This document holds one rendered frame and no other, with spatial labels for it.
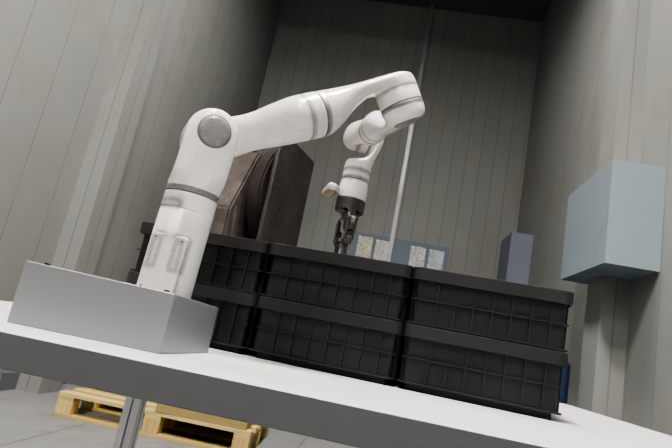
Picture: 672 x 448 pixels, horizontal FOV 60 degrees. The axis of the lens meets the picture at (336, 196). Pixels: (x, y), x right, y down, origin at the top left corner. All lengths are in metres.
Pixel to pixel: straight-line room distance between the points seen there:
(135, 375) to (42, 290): 0.27
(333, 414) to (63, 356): 0.31
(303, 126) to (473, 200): 7.59
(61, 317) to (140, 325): 0.12
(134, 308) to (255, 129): 0.42
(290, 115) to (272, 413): 0.60
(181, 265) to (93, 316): 0.17
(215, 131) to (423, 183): 7.66
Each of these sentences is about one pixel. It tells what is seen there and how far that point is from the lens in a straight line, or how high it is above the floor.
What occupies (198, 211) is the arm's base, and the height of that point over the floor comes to 0.93.
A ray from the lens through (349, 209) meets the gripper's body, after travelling 1.46.
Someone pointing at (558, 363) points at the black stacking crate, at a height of 0.80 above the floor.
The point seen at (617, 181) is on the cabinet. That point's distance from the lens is 4.15.
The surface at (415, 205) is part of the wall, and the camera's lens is 8.53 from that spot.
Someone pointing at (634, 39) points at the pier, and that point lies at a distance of 5.10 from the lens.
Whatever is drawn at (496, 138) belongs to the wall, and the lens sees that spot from 8.97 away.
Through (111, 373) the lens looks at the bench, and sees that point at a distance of 0.73.
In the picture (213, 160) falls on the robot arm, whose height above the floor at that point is 1.02.
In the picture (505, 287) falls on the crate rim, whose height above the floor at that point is 0.92.
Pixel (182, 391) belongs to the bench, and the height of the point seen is 0.68.
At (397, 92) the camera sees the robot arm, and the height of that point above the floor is 1.27.
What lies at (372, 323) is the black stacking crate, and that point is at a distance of 1.15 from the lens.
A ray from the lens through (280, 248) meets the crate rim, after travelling 1.21.
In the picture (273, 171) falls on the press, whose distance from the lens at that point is 5.35.
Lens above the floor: 0.76
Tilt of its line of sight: 14 degrees up
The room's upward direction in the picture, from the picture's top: 11 degrees clockwise
